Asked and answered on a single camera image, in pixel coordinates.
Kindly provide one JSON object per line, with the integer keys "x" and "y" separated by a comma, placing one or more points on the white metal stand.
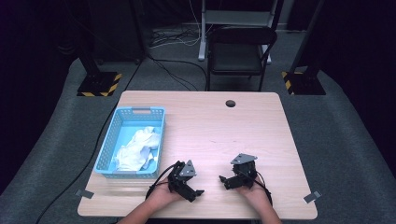
{"x": 236, "y": 17}

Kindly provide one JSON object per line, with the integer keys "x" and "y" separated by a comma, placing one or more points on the person's right hand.
{"x": 254, "y": 196}

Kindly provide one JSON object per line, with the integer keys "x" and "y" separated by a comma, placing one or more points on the black stand with striped base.
{"x": 98, "y": 82}
{"x": 306, "y": 82}

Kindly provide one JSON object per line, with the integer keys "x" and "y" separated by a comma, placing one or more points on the white cloth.
{"x": 137, "y": 151}

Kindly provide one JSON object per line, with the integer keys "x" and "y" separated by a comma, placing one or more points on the blue plastic basket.
{"x": 109, "y": 145}

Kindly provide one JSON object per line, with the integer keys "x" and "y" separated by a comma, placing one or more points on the person's left hand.
{"x": 163, "y": 196}

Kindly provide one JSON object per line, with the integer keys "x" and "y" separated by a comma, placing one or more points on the grey tape piece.
{"x": 84, "y": 193}
{"x": 312, "y": 197}

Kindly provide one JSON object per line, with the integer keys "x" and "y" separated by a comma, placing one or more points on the black folding chair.
{"x": 236, "y": 59}

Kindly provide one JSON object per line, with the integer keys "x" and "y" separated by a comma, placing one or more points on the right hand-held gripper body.
{"x": 246, "y": 174}

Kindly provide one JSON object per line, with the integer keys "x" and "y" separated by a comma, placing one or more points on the black wheeled cabinet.
{"x": 118, "y": 29}

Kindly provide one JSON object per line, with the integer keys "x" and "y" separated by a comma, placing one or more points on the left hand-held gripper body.
{"x": 179, "y": 182}

